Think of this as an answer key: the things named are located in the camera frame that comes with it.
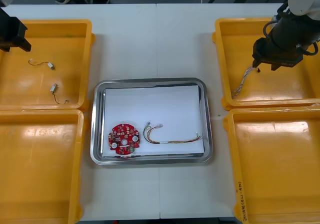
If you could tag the round red circuit board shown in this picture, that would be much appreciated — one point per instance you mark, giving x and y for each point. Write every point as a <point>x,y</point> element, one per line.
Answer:
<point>122,134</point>

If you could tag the white paper sheet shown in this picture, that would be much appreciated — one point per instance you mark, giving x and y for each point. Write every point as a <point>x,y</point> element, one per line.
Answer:
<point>155,104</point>

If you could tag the steel tray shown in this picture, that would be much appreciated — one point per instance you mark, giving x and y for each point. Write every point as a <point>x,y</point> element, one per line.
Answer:
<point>208,124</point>

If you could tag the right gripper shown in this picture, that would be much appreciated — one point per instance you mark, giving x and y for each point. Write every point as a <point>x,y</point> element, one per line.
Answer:
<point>275,54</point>

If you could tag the yellow-orange bin with handwriting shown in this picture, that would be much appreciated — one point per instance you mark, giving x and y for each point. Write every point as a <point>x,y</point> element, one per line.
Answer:
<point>275,171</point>

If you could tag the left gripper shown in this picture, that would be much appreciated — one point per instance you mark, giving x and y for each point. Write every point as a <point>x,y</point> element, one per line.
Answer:
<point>11,29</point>

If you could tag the yellow-orange plastic bin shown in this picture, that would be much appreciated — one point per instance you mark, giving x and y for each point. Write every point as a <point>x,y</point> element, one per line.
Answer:
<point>45,81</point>
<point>37,171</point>
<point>275,86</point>

